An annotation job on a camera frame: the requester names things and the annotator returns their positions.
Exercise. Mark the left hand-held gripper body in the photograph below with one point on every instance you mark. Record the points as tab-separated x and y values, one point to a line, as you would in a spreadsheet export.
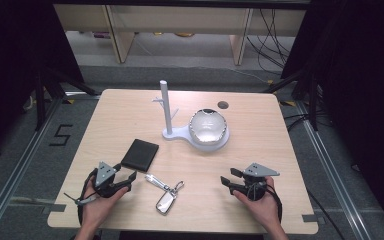
105	180

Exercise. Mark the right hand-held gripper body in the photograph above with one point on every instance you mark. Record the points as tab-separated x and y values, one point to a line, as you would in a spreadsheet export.
256	186

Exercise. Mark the black leather wallet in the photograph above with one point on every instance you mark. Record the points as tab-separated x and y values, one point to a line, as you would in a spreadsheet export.
140	155

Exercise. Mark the silver keys with key fob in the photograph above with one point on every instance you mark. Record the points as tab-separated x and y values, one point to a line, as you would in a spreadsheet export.
165	202

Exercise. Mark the white key stand with tray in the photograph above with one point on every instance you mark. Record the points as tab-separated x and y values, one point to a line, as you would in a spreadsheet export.
166	110

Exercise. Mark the person's right hand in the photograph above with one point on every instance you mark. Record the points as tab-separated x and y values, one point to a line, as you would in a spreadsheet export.
266	210

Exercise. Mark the person's left hand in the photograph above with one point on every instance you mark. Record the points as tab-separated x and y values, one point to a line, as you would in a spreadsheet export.
96	210

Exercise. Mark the grey tape strip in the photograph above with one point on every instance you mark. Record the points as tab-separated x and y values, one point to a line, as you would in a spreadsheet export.
55	208
313	218

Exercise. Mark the dark round table grommet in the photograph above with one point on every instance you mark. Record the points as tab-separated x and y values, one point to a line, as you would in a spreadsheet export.
223	105

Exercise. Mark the black metal stand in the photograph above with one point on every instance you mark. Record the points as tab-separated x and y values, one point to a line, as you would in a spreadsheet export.
40	100
313	100

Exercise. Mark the black curtain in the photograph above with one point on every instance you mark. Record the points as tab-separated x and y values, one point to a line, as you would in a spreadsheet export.
20	50
363	83

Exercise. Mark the light wooden shelf unit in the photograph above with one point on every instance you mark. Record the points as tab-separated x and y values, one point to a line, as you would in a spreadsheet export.
180	20

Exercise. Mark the aluminium floor rail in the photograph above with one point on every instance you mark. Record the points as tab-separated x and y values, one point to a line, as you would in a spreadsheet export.
13	173
330	166

